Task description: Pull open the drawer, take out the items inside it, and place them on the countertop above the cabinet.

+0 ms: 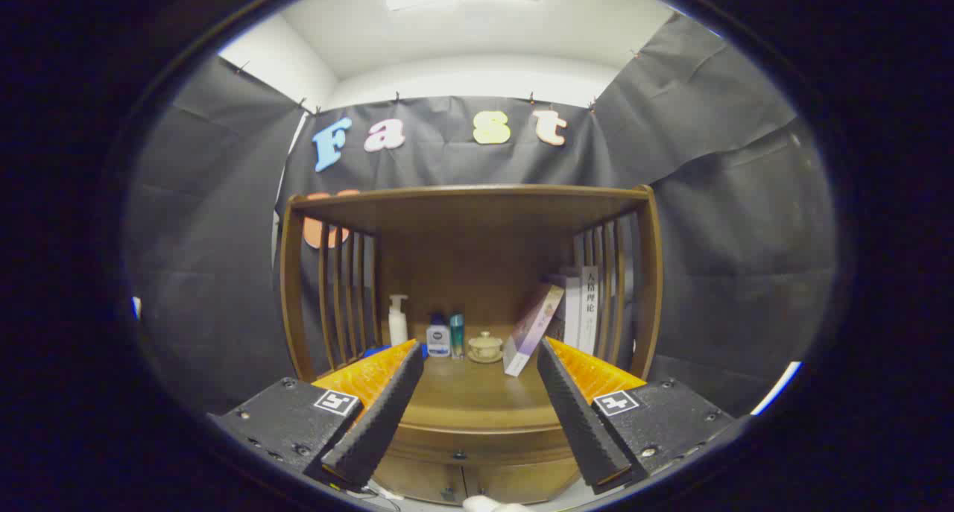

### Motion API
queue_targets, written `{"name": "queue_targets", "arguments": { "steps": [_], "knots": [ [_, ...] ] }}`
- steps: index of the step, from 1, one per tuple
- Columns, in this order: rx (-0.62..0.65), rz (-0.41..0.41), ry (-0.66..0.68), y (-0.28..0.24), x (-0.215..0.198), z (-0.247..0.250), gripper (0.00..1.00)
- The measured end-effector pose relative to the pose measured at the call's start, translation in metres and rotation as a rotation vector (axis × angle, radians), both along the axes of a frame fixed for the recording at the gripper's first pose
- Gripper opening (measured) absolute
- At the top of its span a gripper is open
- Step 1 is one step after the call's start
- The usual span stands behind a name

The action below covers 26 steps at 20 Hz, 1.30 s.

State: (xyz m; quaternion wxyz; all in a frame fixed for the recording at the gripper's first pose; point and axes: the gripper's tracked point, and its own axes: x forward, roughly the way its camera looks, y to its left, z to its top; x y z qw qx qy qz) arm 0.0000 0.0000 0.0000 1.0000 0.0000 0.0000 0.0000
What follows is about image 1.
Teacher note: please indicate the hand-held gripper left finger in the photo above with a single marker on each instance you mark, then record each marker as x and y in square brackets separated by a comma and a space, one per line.
[384, 415]

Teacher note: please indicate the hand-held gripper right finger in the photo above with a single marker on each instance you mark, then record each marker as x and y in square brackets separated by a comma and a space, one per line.
[577, 415]

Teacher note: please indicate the wooden drawer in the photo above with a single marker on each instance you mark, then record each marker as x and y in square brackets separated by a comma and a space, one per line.
[477, 441]

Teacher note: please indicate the wooden countertop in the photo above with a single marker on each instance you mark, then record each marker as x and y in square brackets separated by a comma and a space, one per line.
[477, 393]

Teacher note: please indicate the wooden cabinet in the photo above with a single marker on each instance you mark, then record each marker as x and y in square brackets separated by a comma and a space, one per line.
[477, 273]

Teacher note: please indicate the blue cloth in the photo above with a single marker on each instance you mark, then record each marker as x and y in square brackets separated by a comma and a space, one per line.
[425, 352]

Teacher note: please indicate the white pump bottle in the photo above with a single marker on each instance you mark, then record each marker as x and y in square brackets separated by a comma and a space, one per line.
[398, 329]

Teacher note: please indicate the white lotion bottle blue cap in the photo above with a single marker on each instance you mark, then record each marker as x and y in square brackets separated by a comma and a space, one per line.
[438, 342]

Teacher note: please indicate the dark patterned book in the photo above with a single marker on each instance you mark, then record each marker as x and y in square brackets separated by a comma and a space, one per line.
[557, 326]

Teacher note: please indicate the purple white book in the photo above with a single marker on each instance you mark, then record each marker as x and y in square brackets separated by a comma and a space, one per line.
[529, 333]

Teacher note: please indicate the plain white book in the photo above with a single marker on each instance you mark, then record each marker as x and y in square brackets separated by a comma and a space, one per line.
[572, 311]

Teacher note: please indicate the white book black characters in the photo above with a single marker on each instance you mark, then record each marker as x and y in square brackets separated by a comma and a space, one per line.
[589, 311]

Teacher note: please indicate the teal bottle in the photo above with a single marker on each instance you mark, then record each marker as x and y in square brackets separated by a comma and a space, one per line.
[457, 337]

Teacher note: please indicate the beige lidded tea cup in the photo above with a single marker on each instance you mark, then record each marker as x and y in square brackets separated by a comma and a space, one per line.
[485, 346]

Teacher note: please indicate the white rounded object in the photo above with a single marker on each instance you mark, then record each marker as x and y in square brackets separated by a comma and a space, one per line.
[492, 505]

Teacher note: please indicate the white grey machine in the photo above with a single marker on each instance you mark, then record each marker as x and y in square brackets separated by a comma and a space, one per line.
[779, 385]

